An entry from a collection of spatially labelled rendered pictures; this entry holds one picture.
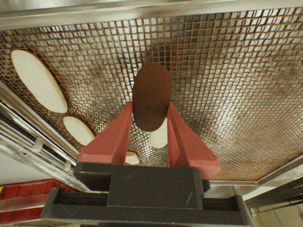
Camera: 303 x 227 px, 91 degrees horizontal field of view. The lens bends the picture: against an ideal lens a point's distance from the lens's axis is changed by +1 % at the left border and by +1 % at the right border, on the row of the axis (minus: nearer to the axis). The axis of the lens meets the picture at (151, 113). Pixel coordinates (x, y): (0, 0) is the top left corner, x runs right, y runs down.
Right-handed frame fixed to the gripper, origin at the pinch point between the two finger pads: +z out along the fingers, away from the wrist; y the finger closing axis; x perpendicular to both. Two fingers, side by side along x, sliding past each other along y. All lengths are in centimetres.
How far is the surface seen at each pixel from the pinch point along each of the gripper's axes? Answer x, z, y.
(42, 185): 58, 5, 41
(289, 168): 21.4, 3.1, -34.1
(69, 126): 9.6, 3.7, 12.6
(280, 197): 176, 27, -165
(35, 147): 23.0, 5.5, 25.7
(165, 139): 11.6, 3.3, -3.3
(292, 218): 456, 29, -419
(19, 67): -1.4, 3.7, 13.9
